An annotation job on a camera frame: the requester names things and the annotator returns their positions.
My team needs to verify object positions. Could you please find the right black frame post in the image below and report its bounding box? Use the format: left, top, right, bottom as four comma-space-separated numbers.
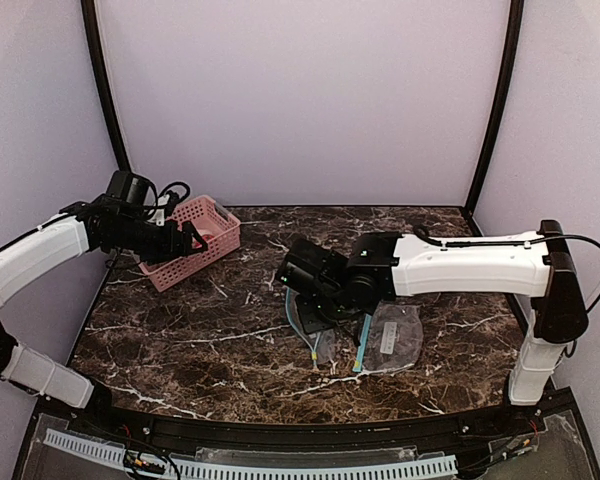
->
463, 0, 525, 218

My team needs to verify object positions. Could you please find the black front table rail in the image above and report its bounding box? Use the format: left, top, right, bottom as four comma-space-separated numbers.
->
92, 405, 546, 456

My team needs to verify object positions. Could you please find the pink perforated plastic basket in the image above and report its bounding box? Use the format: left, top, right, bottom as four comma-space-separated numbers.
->
138, 194, 242, 293

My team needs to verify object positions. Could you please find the white slotted cable duct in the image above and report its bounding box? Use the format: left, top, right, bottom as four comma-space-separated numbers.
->
43, 428, 458, 480

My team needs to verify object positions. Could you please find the black frame post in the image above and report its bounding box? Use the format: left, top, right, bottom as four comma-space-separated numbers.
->
80, 0, 131, 171
463, 0, 525, 218

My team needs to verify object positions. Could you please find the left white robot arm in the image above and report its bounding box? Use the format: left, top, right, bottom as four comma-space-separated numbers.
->
0, 170, 208, 410

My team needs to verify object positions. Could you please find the zip bag with blue zipper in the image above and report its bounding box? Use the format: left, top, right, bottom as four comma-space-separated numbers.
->
285, 288, 337, 368

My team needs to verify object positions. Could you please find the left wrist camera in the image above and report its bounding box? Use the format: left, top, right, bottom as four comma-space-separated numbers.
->
147, 181, 191, 226

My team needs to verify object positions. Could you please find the left black frame post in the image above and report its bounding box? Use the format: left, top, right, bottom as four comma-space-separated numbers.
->
80, 0, 131, 171

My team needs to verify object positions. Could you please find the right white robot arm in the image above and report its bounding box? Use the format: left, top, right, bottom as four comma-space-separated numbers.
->
275, 220, 598, 407

